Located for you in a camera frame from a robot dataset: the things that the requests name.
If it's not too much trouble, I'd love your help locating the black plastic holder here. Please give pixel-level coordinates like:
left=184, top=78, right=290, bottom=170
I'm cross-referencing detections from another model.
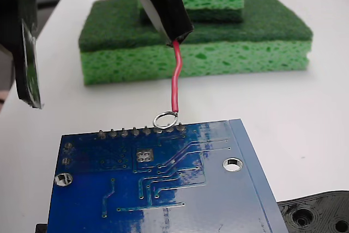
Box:
left=35, top=190, right=349, bottom=233

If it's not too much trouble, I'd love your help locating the blue printed circuit board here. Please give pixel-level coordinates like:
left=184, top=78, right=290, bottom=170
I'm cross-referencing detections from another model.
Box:
left=46, top=118, right=290, bottom=233

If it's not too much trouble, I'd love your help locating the red wire with metal loop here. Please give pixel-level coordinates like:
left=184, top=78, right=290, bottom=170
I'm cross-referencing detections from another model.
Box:
left=153, top=39, right=183, bottom=130

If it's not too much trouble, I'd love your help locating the large green scouring sponge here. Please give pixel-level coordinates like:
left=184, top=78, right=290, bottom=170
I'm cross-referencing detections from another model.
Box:
left=78, top=0, right=314, bottom=86

